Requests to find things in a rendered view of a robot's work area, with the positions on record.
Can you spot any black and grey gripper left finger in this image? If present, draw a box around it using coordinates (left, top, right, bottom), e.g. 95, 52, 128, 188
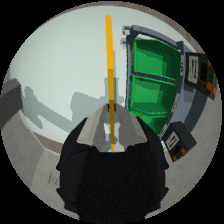
56, 103, 109, 171

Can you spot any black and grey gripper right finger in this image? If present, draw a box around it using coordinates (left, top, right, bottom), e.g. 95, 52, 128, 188
114, 103, 169, 170

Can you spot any yellow long thin bar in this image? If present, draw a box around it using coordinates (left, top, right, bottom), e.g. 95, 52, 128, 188
106, 15, 114, 152

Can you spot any green open bin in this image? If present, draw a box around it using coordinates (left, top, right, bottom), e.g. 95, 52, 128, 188
128, 75, 178, 114
128, 106, 169, 135
130, 39, 181, 82

